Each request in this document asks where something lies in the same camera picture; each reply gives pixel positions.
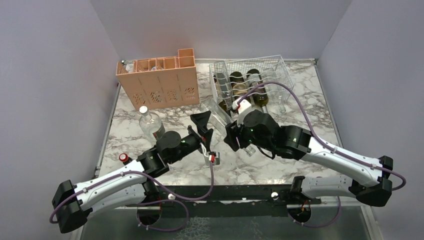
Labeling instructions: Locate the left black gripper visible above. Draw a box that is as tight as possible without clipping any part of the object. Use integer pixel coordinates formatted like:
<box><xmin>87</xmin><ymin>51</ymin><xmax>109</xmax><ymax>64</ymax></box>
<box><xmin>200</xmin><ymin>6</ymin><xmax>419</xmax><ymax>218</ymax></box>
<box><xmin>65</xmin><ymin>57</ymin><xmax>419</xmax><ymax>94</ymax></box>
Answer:
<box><xmin>168</xmin><ymin>111</ymin><xmax>214</xmax><ymax>165</ymax></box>

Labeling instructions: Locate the small clear glass bottle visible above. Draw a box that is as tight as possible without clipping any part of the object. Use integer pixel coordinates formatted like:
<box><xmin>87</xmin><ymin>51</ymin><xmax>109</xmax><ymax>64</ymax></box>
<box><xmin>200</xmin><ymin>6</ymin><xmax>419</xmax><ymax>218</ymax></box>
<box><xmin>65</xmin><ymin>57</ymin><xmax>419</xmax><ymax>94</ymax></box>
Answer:
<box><xmin>199</xmin><ymin>98</ymin><xmax>257</xmax><ymax>157</ymax></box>

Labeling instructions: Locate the green Primitivo wine bottle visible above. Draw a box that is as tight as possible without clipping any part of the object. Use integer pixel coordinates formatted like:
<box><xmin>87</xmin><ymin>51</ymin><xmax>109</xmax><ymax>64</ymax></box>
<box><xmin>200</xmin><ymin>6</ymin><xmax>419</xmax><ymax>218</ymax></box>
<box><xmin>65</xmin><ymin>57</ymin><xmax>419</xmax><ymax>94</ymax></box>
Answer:
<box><xmin>246</xmin><ymin>68</ymin><xmax>269</xmax><ymax>114</ymax></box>

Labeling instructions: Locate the green wine bottle silver neck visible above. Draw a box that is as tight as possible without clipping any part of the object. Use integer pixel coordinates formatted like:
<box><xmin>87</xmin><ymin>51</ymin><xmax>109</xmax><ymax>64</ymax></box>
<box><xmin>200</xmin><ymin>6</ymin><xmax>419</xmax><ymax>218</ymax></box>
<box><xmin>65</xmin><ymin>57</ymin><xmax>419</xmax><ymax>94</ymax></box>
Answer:
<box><xmin>229</xmin><ymin>71</ymin><xmax>248</xmax><ymax>100</ymax></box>

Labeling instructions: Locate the clear bottle silver cap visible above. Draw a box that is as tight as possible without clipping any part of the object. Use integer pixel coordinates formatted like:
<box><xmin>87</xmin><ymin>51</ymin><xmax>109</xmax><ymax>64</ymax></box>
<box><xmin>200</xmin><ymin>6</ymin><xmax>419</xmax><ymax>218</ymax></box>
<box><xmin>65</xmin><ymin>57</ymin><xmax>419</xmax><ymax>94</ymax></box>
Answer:
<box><xmin>138</xmin><ymin>105</ymin><xmax>166</xmax><ymax>144</ymax></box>

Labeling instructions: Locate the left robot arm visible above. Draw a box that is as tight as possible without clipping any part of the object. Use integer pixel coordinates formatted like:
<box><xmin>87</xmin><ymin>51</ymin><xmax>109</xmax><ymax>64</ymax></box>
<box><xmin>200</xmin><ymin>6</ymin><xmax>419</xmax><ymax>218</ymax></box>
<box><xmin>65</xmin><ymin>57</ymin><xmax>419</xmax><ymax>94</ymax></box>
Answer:
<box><xmin>49</xmin><ymin>111</ymin><xmax>218</xmax><ymax>234</ymax></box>

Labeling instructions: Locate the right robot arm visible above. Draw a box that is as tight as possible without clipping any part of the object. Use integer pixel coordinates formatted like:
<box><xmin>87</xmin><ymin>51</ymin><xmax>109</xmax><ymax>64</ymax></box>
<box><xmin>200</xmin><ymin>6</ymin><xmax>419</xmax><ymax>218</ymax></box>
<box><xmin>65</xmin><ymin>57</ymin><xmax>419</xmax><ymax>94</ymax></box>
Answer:
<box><xmin>224</xmin><ymin>110</ymin><xmax>394</xmax><ymax>207</ymax></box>

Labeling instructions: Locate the small red-capped bottle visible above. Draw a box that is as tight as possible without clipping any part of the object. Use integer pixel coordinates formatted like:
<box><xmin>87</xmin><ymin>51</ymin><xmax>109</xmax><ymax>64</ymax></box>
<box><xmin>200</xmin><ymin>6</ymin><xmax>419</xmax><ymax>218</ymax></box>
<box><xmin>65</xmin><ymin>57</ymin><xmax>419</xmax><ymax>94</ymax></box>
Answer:
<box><xmin>118</xmin><ymin>153</ymin><xmax>133</xmax><ymax>165</ymax></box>

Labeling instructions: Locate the peach plastic crate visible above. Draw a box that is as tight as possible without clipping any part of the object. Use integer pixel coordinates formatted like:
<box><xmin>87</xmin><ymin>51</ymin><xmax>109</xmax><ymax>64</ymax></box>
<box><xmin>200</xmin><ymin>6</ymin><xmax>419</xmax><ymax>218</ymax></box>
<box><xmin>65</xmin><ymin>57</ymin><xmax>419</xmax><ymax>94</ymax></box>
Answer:
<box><xmin>116</xmin><ymin>48</ymin><xmax>200</xmax><ymax>110</ymax></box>

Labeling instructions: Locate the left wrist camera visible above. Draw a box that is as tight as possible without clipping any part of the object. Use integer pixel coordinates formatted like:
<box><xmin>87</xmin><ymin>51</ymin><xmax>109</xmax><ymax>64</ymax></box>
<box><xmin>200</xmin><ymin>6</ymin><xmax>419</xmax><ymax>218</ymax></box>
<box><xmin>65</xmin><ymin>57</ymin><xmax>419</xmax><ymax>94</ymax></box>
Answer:
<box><xmin>200</xmin><ymin>143</ymin><xmax>221</xmax><ymax>166</ymax></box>

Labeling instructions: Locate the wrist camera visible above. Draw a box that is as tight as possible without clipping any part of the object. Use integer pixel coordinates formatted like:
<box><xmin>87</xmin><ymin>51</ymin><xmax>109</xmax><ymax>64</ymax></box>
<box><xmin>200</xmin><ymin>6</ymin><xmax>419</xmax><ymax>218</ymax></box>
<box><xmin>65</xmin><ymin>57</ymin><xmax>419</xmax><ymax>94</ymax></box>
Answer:
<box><xmin>200</xmin><ymin>143</ymin><xmax>221</xmax><ymax>166</ymax></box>
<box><xmin>232</xmin><ymin>99</ymin><xmax>253</xmax><ymax>127</ymax></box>

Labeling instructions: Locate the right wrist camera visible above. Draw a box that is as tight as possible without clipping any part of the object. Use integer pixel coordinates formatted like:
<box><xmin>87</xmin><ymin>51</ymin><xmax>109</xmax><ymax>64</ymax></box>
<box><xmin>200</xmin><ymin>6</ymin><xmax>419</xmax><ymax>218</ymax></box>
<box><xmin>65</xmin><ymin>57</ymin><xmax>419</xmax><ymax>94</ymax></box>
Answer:
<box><xmin>232</xmin><ymin>99</ymin><xmax>253</xmax><ymax>127</ymax></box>

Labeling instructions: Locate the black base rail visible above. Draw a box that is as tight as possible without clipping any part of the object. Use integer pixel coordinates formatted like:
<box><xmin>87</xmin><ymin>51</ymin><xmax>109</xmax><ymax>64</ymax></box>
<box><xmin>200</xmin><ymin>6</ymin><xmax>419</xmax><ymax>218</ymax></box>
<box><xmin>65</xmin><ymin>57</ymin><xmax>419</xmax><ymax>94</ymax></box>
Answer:
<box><xmin>136</xmin><ymin>184</ymin><xmax>322</xmax><ymax>223</ymax></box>

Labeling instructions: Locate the white wire wine rack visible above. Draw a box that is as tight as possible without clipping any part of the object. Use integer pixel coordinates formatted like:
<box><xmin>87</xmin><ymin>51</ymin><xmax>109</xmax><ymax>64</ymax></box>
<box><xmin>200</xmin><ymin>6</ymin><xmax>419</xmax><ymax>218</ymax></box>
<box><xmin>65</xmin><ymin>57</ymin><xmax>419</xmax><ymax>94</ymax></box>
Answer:
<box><xmin>209</xmin><ymin>55</ymin><xmax>294</xmax><ymax>107</ymax></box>

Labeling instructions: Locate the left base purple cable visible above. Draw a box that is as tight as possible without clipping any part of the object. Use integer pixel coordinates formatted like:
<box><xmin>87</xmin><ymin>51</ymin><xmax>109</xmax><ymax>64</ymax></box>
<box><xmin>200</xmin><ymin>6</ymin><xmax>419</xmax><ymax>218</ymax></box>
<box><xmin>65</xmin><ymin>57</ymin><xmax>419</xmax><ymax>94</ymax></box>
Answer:
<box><xmin>136</xmin><ymin>198</ymin><xmax>190</xmax><ymax>233</ymax></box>

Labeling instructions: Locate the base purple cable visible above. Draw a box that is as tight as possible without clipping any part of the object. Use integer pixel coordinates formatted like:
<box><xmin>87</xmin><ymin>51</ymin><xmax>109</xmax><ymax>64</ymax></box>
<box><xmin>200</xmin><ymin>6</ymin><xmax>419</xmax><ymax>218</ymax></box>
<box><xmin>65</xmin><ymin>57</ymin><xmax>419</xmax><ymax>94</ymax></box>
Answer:
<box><xmin>136</xmin><ymin>198</ymin><xmax>190</xmax><ymax>233</ymax></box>
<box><xmin>286</xmin><ymin>195</ymin><xmax>343</xmax><ymax>229</ymax></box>

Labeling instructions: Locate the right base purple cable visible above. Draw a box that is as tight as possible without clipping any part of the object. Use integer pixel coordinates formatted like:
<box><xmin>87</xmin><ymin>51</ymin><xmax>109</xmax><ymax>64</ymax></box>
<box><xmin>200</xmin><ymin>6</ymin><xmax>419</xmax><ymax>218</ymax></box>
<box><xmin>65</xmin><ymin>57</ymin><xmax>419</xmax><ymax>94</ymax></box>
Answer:
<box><xmin>286</xmin><ymin>195</ymin><xmax>343</xmax><ymax>229</ymax></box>

